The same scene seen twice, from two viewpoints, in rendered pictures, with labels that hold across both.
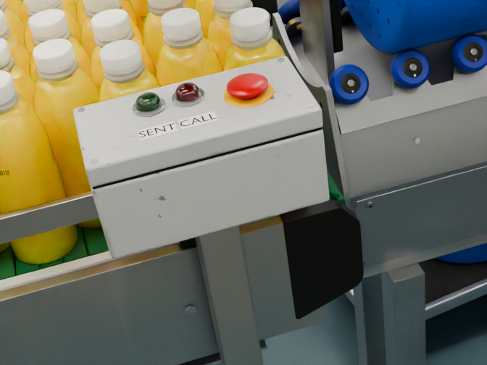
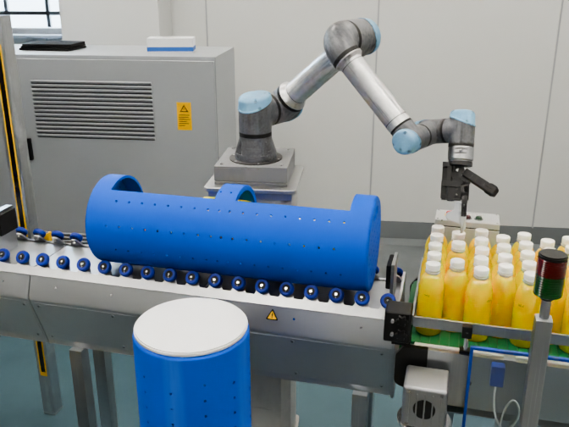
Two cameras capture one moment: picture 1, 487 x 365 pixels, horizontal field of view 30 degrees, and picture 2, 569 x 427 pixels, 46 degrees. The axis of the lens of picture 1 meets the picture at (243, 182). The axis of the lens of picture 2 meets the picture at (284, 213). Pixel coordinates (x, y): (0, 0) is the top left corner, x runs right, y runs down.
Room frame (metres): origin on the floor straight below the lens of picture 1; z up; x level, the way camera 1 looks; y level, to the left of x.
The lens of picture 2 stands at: (2.76, 0.34, 1.84)
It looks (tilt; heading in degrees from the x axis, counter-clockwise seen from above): 20 degrees down; 205
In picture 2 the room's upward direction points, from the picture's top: straight up
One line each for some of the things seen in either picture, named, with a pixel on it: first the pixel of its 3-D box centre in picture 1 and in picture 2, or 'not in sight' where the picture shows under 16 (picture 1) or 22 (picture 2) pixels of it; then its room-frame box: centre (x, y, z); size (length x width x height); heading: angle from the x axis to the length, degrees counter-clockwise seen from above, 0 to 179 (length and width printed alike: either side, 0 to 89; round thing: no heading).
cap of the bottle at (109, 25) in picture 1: (111, 26); (481, 241); (0.86, 0.11, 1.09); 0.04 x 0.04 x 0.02
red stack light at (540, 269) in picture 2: not in sight; (551, 265); (1.28, 0.31, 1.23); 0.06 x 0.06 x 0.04
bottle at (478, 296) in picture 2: not in sight; (477, 305); (1.07, 0.14, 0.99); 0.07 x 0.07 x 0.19
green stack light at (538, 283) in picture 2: not in sight; (549, 284); (1.28, 0.31, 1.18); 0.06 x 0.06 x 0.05
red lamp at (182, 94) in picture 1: (187, 91); not in sight; (0.68, 0.04, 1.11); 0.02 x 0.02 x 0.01
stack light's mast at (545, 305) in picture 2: not in sight; (548, 285); (1.28, 0.31, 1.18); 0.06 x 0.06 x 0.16
